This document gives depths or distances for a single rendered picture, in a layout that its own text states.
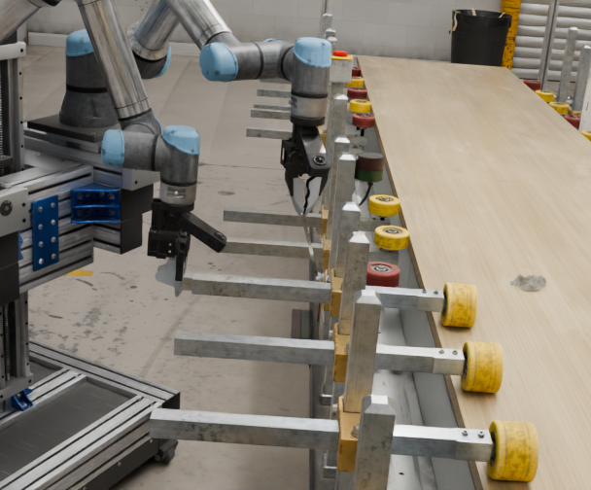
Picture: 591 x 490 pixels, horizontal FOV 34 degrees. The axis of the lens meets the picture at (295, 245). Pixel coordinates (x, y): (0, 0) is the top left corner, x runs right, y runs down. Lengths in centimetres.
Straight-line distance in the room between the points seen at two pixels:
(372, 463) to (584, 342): 83
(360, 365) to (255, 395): 208
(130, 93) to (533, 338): 95
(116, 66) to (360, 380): 98
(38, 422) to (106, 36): 120
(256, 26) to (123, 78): 799
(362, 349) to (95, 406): 166
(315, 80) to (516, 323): 61
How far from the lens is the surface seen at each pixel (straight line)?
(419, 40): 1014
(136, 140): 197
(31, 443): 273
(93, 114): 254
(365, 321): 130
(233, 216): 253
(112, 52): 206
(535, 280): 208
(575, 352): 182
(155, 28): 247
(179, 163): 195
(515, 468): 136
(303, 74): 194
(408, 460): 194
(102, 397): 293
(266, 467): 301
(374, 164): 199
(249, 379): 348
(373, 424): 108
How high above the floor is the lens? 164
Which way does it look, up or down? 20 degrees down
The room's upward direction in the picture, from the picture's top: 4 degrees clockwise
